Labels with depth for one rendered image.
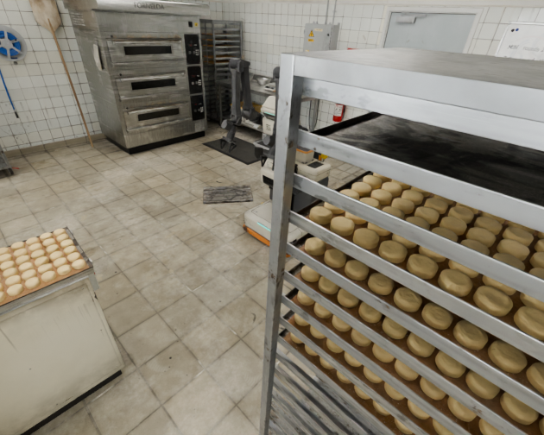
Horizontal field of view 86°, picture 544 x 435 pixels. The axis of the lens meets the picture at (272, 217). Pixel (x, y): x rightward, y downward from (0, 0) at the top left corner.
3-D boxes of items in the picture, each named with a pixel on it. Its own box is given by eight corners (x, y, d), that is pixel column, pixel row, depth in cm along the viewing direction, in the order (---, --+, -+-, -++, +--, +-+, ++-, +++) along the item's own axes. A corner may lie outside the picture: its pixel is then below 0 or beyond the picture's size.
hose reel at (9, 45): (48, 111, 443) (16, 24, 382) (52, 114, 434) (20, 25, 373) (15, 116, 418) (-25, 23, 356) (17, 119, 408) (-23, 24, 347)
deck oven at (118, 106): (133, 160, 443) (95, -6, 331) (101, 140, 509) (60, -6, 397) (217, 139, 539) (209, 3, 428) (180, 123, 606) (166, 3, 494)
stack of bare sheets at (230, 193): (249, 185, 394) (249, 184, 393) (253, 201, 362) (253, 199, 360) (203, 188, 383) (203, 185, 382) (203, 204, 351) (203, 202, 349)
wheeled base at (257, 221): (284, 207, 347) (286, 189, 333) (329, 231, 312) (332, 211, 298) (241, 230, 305) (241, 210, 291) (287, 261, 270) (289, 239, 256)
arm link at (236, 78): (244, 60, 203) (234, 59, 209) (237, 60, 199) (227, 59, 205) (243, 123, 226) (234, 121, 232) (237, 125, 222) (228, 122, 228)
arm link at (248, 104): (251, 56, 206) (242, 54, 212) (237, 59, 199) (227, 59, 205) (257, 118, 235) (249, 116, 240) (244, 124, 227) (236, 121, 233)
